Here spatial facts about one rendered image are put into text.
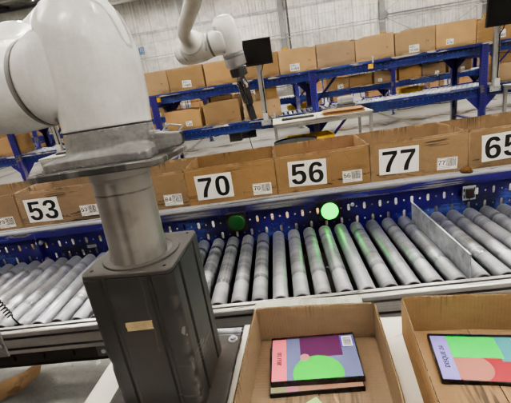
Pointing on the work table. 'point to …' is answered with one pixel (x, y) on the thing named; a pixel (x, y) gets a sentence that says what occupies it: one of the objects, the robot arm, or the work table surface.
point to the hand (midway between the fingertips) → (251, 112)
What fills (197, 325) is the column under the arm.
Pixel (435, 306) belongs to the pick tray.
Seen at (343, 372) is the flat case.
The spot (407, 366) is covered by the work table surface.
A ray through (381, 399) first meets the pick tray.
